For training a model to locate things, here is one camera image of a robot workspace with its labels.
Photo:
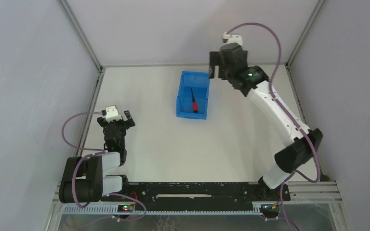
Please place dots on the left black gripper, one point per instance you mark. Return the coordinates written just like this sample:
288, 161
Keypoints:
116, 123

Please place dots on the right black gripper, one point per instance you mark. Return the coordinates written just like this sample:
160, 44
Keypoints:
218, 59

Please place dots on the red black screwdriver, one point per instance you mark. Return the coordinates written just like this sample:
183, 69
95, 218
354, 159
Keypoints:
194, 103

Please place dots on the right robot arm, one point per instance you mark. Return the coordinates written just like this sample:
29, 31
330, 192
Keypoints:
300, 141

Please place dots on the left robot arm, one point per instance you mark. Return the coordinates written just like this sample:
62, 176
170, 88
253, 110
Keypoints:
84, 180

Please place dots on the blue plastic bin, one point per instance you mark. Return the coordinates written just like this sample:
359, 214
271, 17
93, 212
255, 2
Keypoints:
200, 83

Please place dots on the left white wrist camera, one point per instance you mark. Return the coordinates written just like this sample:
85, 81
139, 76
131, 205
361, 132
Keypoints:
111, 113

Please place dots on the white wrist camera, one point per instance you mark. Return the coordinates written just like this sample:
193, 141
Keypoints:
111, 113
232, 38

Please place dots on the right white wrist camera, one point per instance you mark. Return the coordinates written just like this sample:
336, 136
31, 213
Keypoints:
232, 38

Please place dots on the back aluminium frame bar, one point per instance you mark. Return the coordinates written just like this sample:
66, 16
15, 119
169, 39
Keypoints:
189, 64

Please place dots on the right aluminium frame post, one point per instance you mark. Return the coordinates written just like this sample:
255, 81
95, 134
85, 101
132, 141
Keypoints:
292, 57

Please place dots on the aluminium frame post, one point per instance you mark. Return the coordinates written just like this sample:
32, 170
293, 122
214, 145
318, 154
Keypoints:
86, 69
292, 57

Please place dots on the left aluminium frame post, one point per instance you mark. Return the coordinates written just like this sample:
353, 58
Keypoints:
86, 69

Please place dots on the grey slotted cable duct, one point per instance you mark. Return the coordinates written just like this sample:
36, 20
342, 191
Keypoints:
115, 209

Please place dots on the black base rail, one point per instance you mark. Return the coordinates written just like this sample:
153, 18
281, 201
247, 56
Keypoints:
199, 194

